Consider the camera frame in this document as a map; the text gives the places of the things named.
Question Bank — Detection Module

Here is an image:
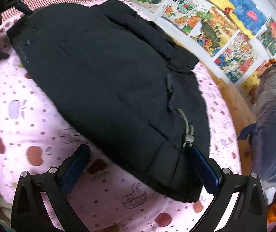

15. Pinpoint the black padded jacket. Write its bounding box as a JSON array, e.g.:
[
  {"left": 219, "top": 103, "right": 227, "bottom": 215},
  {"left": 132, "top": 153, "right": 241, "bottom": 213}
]
[{"left": 8, "top": 0, "right": 210, "bottom": 203}]

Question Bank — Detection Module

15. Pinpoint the grey blue bagged bedding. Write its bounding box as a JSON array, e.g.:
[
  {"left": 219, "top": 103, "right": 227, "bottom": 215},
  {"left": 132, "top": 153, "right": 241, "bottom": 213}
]
[{"left": 238, "top": 66, "right": 276, "bottom": 189}]

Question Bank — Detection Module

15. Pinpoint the pink fruit print quilt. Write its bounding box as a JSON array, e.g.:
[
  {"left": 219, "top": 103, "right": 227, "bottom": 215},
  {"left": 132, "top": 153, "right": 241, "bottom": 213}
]
[{"left": 0, "top": 0, "right": 242, "bottom": 232}]

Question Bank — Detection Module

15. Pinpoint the yellow chick bear drawing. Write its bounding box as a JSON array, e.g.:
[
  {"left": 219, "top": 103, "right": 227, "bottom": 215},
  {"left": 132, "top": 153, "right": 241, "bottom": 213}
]
[{"left": 241, "top": 59, "right": 274, "bottom": 96}]

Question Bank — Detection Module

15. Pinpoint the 2024 dragon drawing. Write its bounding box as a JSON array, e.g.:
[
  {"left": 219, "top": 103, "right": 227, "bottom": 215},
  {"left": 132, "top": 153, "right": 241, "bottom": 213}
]
[{"left": 214, "top": 33, "right": 258, "bottom": 83}]

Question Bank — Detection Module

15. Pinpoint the orange fruit drawing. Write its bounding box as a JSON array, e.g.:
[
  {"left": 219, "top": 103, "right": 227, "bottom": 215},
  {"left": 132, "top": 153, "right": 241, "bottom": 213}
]
[{"left": 162, "top": 0, "right": 211, "bottom": 35}]

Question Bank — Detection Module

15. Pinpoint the red haired boy drawing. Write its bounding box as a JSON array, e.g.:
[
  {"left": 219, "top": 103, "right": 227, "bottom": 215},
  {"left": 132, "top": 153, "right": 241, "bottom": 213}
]
[{"left": 259, "top": 17, "right": 276, "bottom": 56}]

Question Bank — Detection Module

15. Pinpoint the blue sea jellyfish drawing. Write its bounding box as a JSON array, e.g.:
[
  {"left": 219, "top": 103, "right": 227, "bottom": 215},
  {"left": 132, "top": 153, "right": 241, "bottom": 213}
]
[{"left": 210, "top": 0, "right": 267, "bottom": 39}]

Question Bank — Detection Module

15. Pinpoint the wooden bed frame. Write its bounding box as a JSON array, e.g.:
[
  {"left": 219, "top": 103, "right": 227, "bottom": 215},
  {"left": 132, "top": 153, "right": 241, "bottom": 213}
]
[{"left": 210, "top": 77, "right": 257, "bottom": 177}]

